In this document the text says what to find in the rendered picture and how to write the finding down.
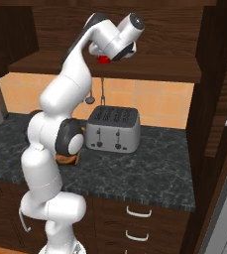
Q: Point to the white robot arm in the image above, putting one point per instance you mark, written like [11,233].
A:
[62,99]

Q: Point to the grey hanging ladle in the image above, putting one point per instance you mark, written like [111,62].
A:
[90,99]

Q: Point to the grey hanging utensil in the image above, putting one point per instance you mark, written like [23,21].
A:
[102,92]

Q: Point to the dark wood drawer front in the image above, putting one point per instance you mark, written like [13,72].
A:
[164,235]
[164,211]
[158,250]

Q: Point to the silver four-slot toaster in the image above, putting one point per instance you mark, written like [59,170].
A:
[113,132]

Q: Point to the dark wood wall cabinet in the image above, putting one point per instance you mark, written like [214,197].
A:
[168,36]

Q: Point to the brown wooden tray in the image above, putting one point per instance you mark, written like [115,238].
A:
[67,159]

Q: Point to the red mug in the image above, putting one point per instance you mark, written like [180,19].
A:
[103,60]

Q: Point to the dark wood cabinet door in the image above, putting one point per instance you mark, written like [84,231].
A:
[222,105]
[6,36]

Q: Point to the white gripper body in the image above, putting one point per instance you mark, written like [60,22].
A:
[94,49]

